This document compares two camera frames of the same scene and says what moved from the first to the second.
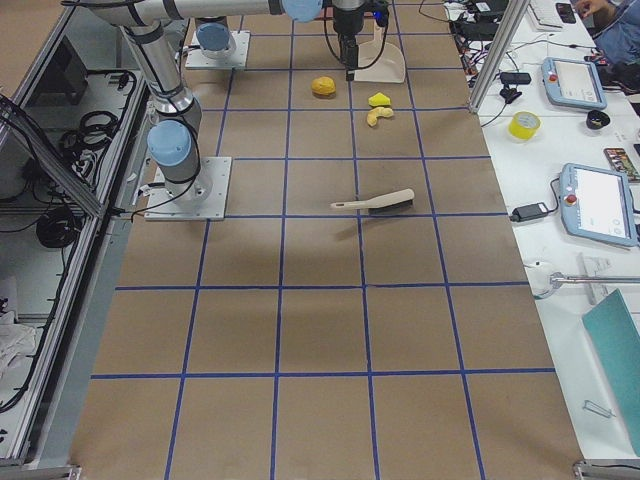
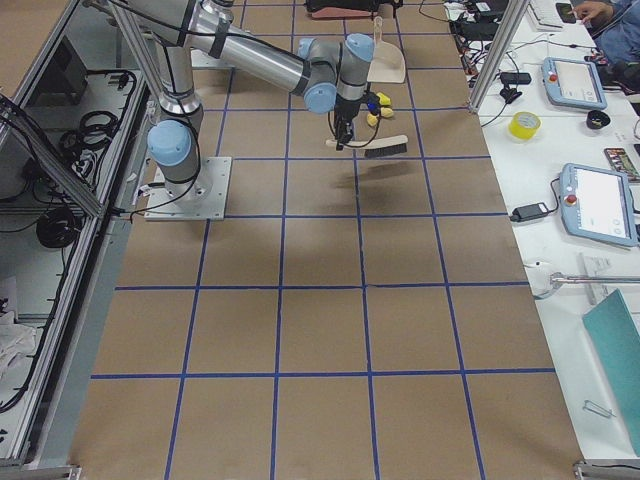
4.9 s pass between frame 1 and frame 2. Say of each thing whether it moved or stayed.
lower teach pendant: stayed
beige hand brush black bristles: moved
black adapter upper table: stayed
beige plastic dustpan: stayed
